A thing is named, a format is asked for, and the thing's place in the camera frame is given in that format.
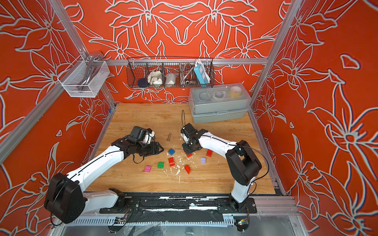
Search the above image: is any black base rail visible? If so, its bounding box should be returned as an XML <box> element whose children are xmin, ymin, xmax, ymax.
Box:
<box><xmin>99</xmin><ymin>192</ymin><xmax>258</xmax><ymax>225</ymax></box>

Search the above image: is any metal tool in bin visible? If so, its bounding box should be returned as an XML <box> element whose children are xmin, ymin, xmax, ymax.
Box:
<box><xmin>78</xmin><ymin>51</ymin><xmax>104</xmax><ymax>91</ymax></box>

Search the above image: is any blue white box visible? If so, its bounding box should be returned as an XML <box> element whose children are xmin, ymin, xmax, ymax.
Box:
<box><xmin>194</xmin><ymin>60</ymin><xmax>210</xmax><ymax>87</ymax></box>

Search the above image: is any black wire basket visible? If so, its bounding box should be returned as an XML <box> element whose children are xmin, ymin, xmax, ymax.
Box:
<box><xmin>126</xmin><ymin>56</ymin><xmax>215</xmax><ymax>89</ymax></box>

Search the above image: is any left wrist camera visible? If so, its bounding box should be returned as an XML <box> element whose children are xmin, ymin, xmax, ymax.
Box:
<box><xmin>125</xmin><ymin>126</ymin><xmax>155</xmax><ymax>145</ymax></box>

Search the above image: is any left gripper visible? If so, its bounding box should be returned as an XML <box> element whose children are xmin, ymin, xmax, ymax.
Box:
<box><xmin>136</xmin><ymin>142</ymin><xmax>165</xmax><ymax>156</ymax></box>

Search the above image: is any blue lego brick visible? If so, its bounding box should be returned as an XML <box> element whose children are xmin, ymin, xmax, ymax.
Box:
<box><xmin>168</xmin><ymin>148</ymin><xmax>175</xmax><ymax>155</ymax></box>

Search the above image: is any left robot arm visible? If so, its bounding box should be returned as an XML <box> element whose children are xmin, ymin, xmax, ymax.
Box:
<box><xmin>44</xmin><ymin>138</ymin><xmax>164</xmax><ymax>224</ymax></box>

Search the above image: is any pink lego brick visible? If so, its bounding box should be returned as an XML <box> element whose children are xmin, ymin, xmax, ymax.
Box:
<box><xmin>144</xmin><ymin>165</ymin><xmax>152</xmax><ymax>173</ymax></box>

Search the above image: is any red square lego brick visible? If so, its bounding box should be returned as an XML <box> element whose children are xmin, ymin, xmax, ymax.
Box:
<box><xmin>168</xmin><ymin>157</ymin><xmax>175</xmax><ymax>167</ymax></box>

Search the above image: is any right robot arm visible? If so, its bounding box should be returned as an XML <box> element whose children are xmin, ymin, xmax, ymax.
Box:
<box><xmin>180</xmin><ymin>124</ymin><xmax>262</xmax><ymax>207</ymax></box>

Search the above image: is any grey plastic storage box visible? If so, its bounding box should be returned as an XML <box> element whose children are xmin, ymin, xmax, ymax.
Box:
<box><xmin>189</xmin><ymin>83</ymin><xmax>251</xmax><ymax>124</ymax></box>

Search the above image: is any white crumpled bag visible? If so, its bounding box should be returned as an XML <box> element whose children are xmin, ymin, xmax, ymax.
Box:
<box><xmin>147</xmin><ymin>70</ymin><xmax>163</xmax><ymax>86</ymax></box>

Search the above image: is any clear plastic bin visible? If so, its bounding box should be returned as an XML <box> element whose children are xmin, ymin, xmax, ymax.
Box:
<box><xmin>58</xmin><ymin>54</ymin><xmax>110</xmax><ymax>98</ymax></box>

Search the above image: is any red sloped lego brick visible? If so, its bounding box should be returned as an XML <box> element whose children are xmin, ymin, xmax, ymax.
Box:
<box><xmin>184</xmin><ymin>165</ymin><xmax>191</xmax><ymax>175</ymax></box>

